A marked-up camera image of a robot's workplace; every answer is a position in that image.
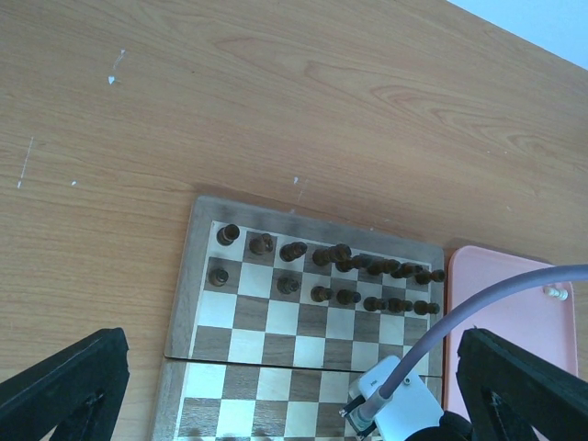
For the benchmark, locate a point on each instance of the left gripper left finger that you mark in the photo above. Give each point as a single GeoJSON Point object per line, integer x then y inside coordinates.
{"type": "Point", "coordinates": [76, 394]}

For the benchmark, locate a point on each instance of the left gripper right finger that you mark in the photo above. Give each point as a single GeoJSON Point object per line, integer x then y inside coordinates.
{"type": "Point", "coordinates": [511, 394]}

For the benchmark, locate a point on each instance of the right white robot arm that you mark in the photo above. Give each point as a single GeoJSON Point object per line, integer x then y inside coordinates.
{"type": "Point", "coordinates": [451, 427]}

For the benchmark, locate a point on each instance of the white chess piece in tray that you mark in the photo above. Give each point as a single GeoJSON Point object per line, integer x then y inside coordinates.
{"type": "Point", "coordinates": [556, 293]}

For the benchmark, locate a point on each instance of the wooden chess board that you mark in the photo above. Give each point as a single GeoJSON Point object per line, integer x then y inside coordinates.
{"type": "Point", "coordinates": [234, 384]}

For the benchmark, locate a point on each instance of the dark chess pieces row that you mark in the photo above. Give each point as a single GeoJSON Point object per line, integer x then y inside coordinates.
{"type": "Point", "coordinates": [262, 292]}

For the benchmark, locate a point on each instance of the pink plastic tray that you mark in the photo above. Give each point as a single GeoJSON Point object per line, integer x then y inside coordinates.
{"type": "Point", "coordinates": [530, 319]}

